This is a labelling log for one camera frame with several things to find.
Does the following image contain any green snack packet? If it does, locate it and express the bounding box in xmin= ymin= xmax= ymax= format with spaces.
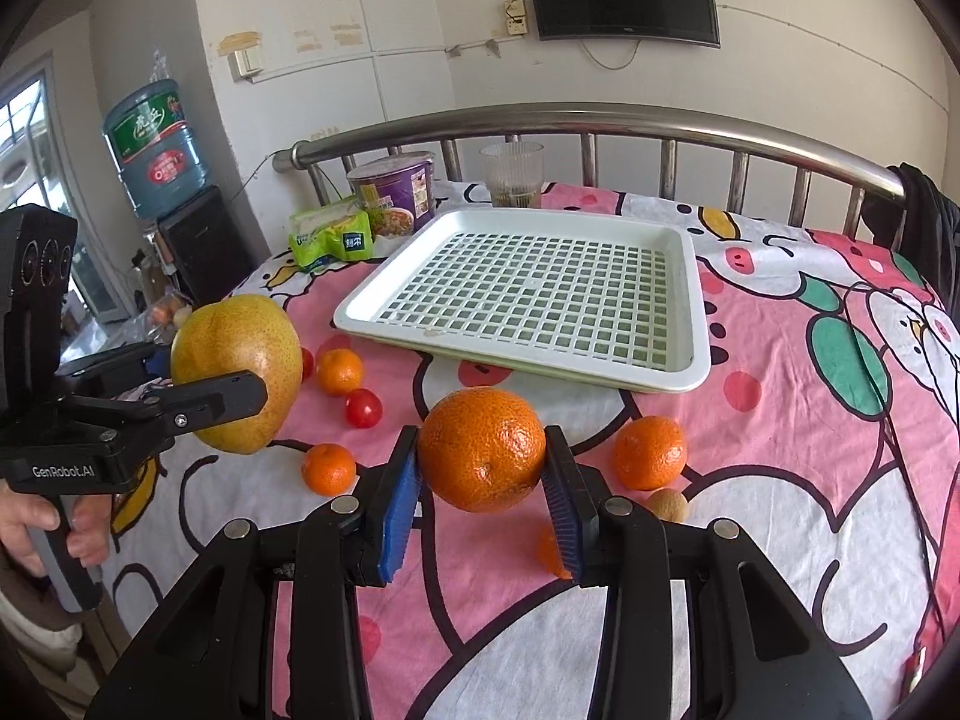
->
xmin=288 ymin=197 xmax=373 ymax=271

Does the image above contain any person's left hand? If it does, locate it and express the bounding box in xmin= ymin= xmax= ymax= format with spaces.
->
xmin=0 ymin=478 xmax=114 ymax=579

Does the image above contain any black jacket on rail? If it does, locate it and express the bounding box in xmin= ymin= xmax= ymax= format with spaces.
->
xmin=862 ymin=163 xmax=958 ymax=322

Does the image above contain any small tangerine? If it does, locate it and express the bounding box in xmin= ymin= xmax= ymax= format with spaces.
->
xmin=314 ymin=348 xmax=364 ymax=397
xmin=301 ymin=444 xmax=356 ymax=497

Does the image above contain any wall power socket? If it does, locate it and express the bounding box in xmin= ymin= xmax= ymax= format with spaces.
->
xmin=505 ymin=0 xmax=529 ymax=37

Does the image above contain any wall light switch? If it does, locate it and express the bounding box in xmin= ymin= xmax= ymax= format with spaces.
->
xmin=228 ymin=46 xmax=263 ymax=82

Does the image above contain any red cherry tomato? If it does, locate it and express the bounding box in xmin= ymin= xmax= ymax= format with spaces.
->
xmin=301 ymin=346 xmax=314 ymax=382
xmin=343 ymin=388 xmax=384 ymax=429

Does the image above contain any purple instant noodle cup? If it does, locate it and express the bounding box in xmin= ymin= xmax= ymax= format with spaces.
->
xmin=347 ymin=151 xmax=436 ymax=238

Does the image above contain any bag of fruit on floor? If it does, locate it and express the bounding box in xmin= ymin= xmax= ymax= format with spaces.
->
xmin=125 ymin=288 xmax=194 ymax=346

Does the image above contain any clear ribbed plastic cup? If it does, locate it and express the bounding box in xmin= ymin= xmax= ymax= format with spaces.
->
xmin=480 ymin=140 xmax=545 ymax=208

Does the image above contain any brown longan fruit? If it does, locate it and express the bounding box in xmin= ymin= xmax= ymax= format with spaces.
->
xmin=643 ymin=488 xmax=690 ymax=523

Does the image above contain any steel bed headboard rail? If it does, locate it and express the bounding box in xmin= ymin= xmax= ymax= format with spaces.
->
xmin=272 ymin=101 xmax=907 ymax=236

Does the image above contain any large orange tangerine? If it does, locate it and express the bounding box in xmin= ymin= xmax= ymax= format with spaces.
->
xmin=416 ymin=387 xmax=547 ymax=514

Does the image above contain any orange tangerine under gripper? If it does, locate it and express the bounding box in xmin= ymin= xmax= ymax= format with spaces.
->
xmin=535 ymin=525 xmax=571 ymax=580

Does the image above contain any white perforated plastic tray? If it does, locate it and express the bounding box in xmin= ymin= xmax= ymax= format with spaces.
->
xmin=334 ymin=206 xmax=711 ymax=394

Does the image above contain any pink cartoon bed sheet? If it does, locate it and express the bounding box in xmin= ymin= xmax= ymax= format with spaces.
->
xmin=104 ymin=185 xmax=958 ymax=718

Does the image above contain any blue water dispenser bottle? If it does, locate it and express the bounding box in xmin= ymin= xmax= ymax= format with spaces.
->
xmin=103 ymin=78 xmax=210 ymax=221

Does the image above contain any black water dispenser cabinet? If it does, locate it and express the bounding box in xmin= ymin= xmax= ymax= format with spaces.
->
xmin=158 ymin=185 xmax=254 ymax=305

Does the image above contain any large yellow pear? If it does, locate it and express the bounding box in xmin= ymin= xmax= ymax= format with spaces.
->
xmin=171 ymin=294 xmax=302 ymax=455

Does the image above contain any medium orange tangerine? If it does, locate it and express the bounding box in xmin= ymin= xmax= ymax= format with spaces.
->
xmin=612 ymin=416 xmax=688 ymax=491

